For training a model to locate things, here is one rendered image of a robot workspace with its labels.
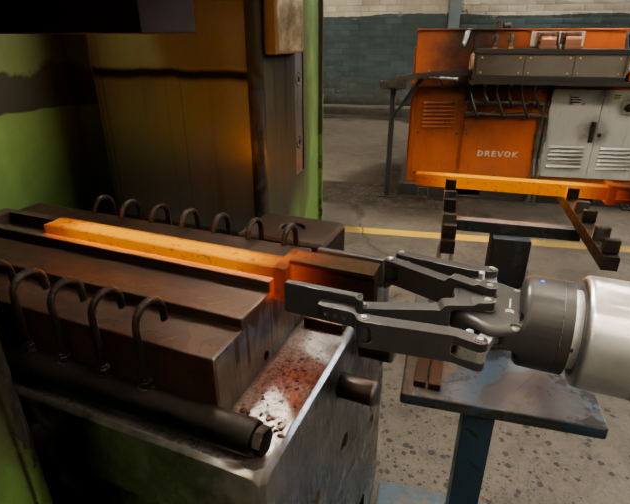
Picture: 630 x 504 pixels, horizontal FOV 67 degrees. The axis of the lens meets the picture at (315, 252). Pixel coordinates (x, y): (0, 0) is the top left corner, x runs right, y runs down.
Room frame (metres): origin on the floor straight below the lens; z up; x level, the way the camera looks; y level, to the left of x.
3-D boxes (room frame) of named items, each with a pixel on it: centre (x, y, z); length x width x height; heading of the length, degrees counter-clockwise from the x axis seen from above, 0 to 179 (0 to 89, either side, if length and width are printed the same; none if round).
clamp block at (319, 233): (0.58, 0.03, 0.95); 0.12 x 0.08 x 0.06; 68
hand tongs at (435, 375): (0.89, -0.27, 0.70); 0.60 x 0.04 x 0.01; 163
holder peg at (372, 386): (0.40, -0.05, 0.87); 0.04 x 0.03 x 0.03; 68
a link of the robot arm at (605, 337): (0.31, -0.23, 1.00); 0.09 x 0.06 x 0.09; 158
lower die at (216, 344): (0.47, 0.24, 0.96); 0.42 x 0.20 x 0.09; 68
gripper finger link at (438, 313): (0.33, -0.09, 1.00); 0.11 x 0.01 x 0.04; 89
